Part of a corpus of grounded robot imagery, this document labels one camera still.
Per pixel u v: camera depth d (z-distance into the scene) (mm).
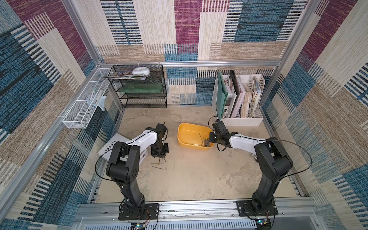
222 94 852
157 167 893
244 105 992
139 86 1076
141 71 893
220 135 761
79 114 896
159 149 811
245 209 729
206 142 984
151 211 715
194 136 1017
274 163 491
